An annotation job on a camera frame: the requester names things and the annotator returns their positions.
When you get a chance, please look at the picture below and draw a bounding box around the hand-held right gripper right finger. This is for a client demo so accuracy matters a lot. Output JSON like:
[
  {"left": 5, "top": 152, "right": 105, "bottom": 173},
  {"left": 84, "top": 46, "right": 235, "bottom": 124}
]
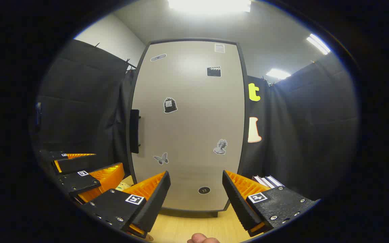
[{"left": 222, "top": 169, "right": 320, "bottom": 237}]

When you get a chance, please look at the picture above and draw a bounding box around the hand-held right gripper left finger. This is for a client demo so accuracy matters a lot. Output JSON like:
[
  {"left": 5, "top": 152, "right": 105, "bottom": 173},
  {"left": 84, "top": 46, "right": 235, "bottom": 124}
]
[{"left": 80, "top": 170, "right": 171, "bottom": 239}]

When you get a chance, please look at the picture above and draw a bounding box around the dark grey cabinet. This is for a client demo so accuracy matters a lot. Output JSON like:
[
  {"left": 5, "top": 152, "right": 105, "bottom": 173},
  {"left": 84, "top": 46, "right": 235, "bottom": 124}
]
[{"left": 125, "top": 38, "right": 249, "bottom": 218}]

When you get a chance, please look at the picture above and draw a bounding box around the black cabinet door handle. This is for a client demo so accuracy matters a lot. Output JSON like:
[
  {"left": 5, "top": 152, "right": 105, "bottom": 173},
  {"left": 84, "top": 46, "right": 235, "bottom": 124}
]
[{"left": 129, "top": 109, "right": 141, "bottom": 154}]

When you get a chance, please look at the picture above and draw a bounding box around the light grey cabinet door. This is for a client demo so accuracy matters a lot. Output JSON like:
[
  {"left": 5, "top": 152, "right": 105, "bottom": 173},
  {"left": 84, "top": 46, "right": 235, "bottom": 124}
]
[{"left": 131, "top": 40, "right": 245, "bottom": 212}]

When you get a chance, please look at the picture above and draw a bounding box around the row of white books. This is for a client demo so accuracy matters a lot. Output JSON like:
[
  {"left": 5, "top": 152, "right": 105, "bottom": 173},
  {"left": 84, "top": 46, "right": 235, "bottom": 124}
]
[{"left": 251, "top": 175, "right": 285, "bottom": 189}]

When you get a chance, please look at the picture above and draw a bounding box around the pale yellow plush toy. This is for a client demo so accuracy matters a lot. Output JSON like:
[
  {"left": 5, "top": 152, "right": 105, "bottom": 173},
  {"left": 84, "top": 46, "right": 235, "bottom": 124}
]
[{"left": 114, "top": 182, "right": 132, "bottom": 193}]

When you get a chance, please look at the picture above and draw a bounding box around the black backdrop cloth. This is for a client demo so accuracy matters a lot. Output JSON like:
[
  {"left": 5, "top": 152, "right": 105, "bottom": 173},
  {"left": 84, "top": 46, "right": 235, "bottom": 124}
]
[{"left": 32, "top": 39, "right": 360, "bottom": 203}]

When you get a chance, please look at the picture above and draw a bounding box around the ceiling light panel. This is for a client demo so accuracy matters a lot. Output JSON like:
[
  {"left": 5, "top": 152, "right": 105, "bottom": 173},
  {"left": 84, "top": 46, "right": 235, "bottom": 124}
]
[
  {"left": 306, "top": 33, "right": 331, "bottom": 55},
  {"left": 167, "top": 0, "right": 252, "bottom": 15},
  {"left": 265, "top": 68, "right": 292, "bottom": 80}
]

